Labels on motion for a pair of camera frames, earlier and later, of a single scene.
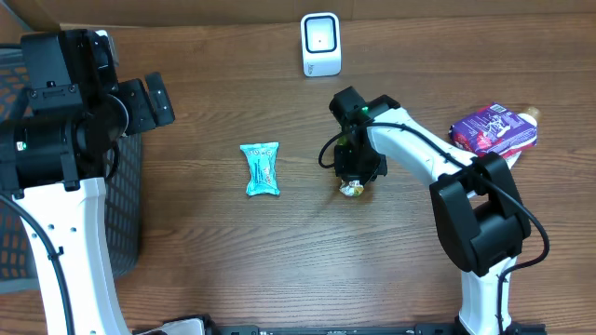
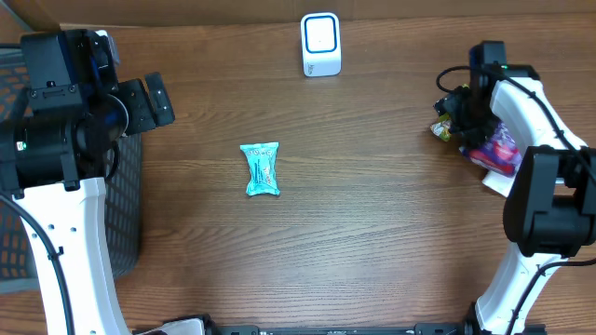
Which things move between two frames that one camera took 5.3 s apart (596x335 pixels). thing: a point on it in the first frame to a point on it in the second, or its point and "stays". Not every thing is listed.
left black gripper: (159, 99) stays
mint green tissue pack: (263, 172) stays
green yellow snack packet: (354, 188) to (441, 128)
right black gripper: (349, 173) to (467, 140)
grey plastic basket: (21, 258) stays
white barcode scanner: (321, 44) stays
